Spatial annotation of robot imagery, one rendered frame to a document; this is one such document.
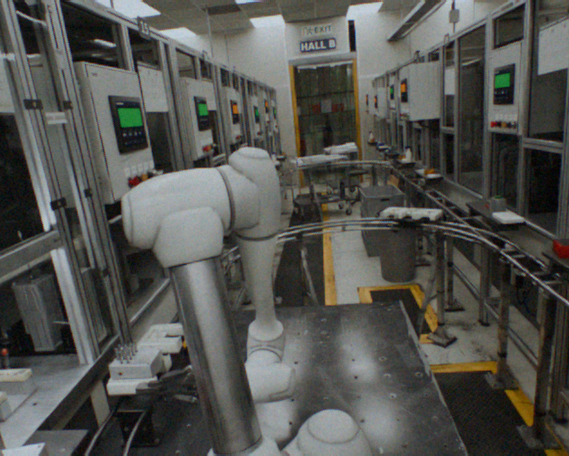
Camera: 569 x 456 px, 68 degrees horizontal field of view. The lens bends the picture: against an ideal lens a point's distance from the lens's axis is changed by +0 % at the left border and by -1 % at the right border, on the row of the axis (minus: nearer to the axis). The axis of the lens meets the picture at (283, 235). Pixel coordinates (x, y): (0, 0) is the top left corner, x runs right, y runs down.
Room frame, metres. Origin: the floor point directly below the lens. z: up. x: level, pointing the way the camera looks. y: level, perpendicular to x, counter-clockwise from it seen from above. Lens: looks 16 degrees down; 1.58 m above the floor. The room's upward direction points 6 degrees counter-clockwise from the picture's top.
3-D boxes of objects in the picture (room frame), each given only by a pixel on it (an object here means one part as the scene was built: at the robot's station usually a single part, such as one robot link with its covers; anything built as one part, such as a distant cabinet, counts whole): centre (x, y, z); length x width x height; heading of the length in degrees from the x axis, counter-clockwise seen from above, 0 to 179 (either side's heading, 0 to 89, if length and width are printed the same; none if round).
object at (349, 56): (9.13, -1.14, 1.31); 1.36 x 0.10 x 2.62; 84
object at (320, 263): (5.57, -0.34, 0.01); 5.85 x 0.59 x 0.01; 174
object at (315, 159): (6.48, -0.65, 0.48); 0.88 x 0.56 x 0.96; 102
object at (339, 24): (9.13, -1.07, 2.96); 1.23 x 0.08 x 0.68; 84
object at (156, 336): (1.25, 0.47, 0.84); 0.36 x 0.14 x 0.10; 174
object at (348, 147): (7.71, -1.19, 0.48); 0.84 x 0.58 x 0.97; 2
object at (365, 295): (3.04, -0.83, 0.01); 1.00 x 0.55 x 0.01; 174
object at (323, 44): (9.08, -1.07, 2.81); 0.75 x 0.04 x 0.25; 84
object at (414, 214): (2.71, -0.84, 0.84); 0.37 x 0.14 x 0.10; 52
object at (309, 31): (9.08, -1.07, 3.09); 0.60 x 0.04 x 0.20; 84
